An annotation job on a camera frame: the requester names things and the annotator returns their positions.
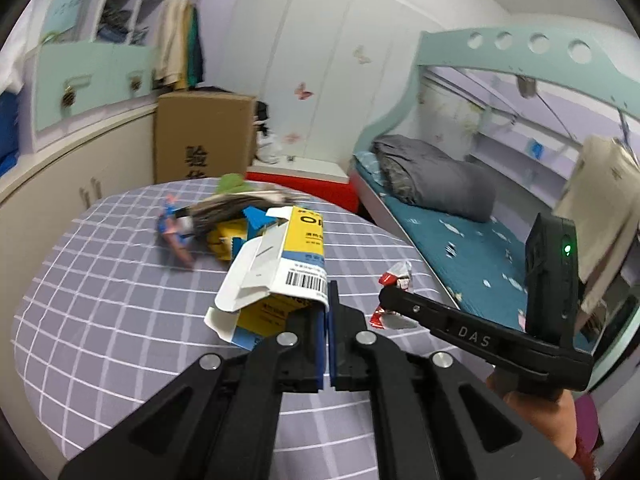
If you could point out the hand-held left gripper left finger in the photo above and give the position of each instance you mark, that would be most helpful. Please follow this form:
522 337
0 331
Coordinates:
318 350

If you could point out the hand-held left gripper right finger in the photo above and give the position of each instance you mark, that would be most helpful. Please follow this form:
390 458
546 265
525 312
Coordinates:
332 340

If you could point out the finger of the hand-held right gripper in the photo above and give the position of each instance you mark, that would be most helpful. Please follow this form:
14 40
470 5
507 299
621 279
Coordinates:
435 317

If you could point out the red foil snack wrapper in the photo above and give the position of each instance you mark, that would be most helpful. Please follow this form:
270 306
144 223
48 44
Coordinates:
397 275

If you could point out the yellow blue white carton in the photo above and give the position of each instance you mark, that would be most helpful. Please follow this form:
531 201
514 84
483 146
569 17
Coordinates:
305 240

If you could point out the grey brown plastic packet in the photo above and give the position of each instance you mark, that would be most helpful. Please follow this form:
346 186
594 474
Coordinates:
225 210

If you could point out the person's right hand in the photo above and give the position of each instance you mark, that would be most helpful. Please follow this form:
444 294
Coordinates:
540 420

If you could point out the teal quilted mattress pad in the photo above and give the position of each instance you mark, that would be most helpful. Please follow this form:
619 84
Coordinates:
470 260

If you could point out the cream hanging shirt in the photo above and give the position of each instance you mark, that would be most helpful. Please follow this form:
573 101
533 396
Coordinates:
600 195

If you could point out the purple cloth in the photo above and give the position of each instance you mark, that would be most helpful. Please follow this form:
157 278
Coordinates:
590 425

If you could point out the grey rolled duvet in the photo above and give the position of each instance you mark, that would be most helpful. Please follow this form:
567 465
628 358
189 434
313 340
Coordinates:
435 180

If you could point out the yellow packet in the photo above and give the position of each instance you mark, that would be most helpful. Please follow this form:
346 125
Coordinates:
225 242

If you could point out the purple bed shelf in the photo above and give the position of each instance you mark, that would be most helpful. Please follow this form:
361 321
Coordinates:
515 160

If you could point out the red covered bench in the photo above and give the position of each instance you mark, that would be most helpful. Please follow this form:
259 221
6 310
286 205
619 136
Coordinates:
310 192

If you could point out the blue plaid pillow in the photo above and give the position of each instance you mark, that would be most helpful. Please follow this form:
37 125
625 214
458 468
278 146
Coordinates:
367 165

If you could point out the white board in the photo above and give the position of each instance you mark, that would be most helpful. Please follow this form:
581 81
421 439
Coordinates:
300 170

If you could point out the blue red snack wrapper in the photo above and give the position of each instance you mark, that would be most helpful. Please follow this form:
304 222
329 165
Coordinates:
175 235

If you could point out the green wrapper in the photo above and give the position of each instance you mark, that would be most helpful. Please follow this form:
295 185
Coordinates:
231 184

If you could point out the white garment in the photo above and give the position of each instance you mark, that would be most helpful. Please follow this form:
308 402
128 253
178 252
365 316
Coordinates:
267 150

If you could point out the faded pink butterfly sticker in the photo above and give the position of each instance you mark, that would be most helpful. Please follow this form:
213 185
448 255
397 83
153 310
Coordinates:
291 137

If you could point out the black garment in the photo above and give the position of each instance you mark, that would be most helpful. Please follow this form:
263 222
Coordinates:
262 117

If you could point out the large cardboard box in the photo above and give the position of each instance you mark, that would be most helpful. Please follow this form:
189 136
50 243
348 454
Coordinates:
200 135

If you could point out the pale outlined butterfly sticker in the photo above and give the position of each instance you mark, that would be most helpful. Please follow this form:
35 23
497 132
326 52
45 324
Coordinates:
362 55

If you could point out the beige low cabinet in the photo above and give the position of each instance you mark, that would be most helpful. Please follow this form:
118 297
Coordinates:
75 170

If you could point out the white panel wardrobe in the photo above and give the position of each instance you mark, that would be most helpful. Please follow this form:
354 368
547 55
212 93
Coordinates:
310 25

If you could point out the green hanging garment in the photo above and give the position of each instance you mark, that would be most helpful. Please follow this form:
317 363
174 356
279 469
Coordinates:
190 50

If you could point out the cream hanging jacket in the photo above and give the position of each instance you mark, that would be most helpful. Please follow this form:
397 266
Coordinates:
172 40

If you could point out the mint drawer cabinet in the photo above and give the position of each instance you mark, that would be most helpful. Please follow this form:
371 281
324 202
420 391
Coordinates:
100 80

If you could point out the blue bag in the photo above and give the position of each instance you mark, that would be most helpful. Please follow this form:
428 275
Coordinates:
9 135

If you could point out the mint storage box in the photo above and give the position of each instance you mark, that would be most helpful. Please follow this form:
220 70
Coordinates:
62 17

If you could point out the white paper bag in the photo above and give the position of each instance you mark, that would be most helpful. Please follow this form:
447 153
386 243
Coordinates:
12 60

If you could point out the mint bunk bed frame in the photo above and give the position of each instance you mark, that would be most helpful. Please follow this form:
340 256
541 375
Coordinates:
435 50

